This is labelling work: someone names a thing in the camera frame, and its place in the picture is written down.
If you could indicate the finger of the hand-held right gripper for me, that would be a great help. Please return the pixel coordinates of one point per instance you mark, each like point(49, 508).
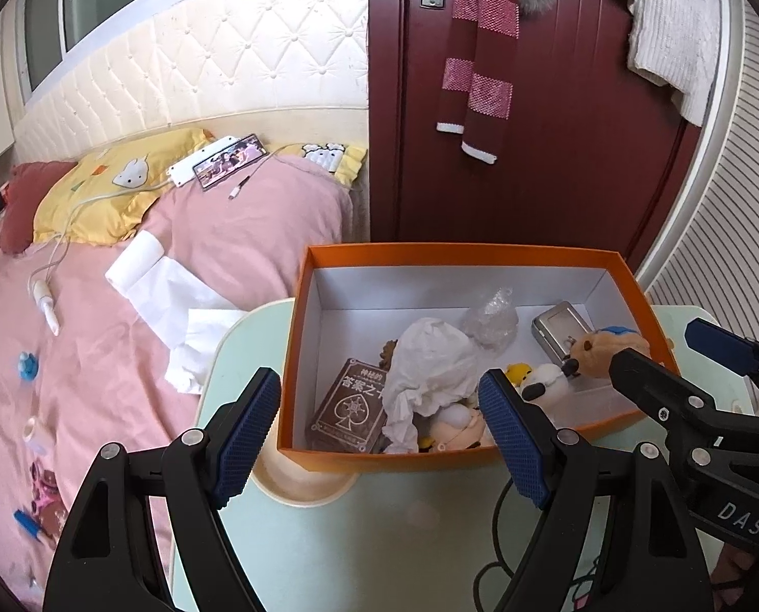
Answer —
point(647, 382)
point(720, 344)

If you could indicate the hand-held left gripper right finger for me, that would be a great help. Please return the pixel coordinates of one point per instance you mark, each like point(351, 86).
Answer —
point(513, 440)

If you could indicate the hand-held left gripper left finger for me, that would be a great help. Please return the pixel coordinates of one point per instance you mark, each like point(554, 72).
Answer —
point(245, 433)

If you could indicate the brown bear plush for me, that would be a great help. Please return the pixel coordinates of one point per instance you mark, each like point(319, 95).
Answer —
point(599, 347)

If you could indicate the white-haired plush doll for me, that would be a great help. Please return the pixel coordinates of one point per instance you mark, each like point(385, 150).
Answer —
point(456, 424)

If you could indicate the orange cardboard box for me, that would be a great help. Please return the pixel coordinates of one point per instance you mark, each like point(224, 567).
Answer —
point(418, 459)

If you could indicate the brown card box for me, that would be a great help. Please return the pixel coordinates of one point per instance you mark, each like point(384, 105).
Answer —
point(347, 408)

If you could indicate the silver metal tin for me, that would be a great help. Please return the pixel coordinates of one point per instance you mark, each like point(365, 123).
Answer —
point(555, 328)

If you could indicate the clear bubble wrap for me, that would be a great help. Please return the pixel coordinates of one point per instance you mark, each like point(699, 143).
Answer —
point(491, 319)

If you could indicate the white slatted panel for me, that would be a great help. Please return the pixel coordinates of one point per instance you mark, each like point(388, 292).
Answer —
point(724, 236)

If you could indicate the pink duvet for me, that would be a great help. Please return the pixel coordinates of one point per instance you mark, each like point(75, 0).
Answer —
point(99, 395)

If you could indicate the small brown item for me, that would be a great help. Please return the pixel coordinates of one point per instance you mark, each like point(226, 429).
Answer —
point(389, 352)

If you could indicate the white tissue roll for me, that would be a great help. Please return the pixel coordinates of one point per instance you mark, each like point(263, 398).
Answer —
point(156, 280)

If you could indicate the small tape roll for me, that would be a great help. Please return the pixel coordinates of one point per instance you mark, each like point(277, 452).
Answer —
point(33, 430)

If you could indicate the dark red door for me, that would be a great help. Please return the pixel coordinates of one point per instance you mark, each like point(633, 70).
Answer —
point(577, 172)

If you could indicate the small blue toy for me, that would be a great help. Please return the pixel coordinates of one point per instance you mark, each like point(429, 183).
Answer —
point(27, 365)

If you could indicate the white charger adapter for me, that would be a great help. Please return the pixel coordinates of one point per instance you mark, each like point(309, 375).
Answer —
point(45, 303)

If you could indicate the yellow cartoon pillow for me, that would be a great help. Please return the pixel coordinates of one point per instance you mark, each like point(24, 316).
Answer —
point(99, 204)

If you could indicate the smartphone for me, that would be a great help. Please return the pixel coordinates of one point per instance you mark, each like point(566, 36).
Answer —
point(229, 160)

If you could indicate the dusty red pillow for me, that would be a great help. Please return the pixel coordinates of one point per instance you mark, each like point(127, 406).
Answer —
point(29, 204)

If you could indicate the white knitted sweater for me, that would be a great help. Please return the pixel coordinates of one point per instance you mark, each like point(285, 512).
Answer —
point(673, 25)

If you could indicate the red striped scarf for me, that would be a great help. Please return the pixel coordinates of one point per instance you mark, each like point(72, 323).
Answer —
point(481, 76)

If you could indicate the cream padded headboard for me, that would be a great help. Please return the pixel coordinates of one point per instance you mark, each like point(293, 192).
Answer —
point(226, 64)

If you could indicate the window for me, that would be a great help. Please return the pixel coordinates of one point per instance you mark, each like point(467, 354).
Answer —
point(118, 0)

